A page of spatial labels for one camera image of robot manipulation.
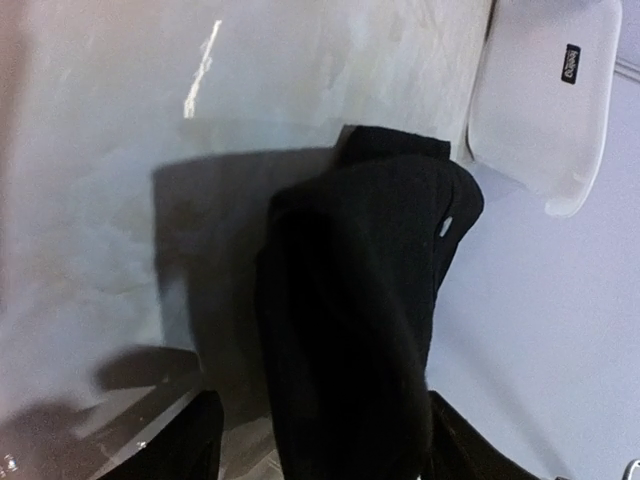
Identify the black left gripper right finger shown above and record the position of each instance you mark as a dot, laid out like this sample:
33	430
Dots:
460	452

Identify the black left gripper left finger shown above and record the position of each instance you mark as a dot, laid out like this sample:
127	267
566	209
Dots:
188	447

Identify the black garment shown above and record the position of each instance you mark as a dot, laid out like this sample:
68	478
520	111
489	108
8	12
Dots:
346	286

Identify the translucent white laundry basket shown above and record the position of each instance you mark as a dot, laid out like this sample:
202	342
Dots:
540	108

